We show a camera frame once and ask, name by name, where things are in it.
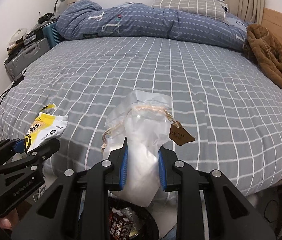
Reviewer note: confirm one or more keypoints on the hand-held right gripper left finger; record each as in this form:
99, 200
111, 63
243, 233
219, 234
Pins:
123, 170

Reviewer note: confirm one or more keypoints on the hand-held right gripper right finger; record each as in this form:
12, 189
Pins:
161, 170

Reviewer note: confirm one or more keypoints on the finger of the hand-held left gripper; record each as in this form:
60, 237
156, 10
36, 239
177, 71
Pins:
48, 147
18, 145

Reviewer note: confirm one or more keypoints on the yellow snack packet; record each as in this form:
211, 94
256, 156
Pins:
46, 127

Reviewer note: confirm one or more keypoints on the white bun packet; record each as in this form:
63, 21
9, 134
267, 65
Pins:
141, 160

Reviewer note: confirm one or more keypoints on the clear bubble wrap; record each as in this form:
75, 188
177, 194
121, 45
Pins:
127, 212

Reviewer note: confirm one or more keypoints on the black trash bin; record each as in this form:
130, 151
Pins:
153, 223

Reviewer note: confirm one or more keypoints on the brown carton box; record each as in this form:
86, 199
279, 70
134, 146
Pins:
118, 225

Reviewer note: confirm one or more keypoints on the person's left hand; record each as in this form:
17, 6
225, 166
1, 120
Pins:
4, 221

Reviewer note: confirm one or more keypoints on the black charger adapter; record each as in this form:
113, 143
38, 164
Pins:
19, 77

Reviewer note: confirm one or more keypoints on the grey suitcase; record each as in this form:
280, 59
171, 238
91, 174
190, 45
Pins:
26, 57

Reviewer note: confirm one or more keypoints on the grey checked bed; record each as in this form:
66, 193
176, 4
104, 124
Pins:
131, 75

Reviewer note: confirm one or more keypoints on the white round appliance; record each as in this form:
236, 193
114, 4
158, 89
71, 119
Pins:
18, 35

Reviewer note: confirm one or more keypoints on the teal suitcase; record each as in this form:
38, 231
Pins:
52, 36

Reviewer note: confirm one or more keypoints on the pile of dark clutter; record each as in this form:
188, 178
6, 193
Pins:
44, 17

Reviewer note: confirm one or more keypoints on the blue striped quilt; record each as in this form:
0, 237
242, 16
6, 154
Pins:
143, 22

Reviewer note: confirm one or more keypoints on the brown jacket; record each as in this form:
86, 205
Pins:
268, 52

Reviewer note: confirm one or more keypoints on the grey checked pillow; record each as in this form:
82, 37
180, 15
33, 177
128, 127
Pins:
186, 3

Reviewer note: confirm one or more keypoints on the wooden headboard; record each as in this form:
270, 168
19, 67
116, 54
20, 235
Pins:
281, 20

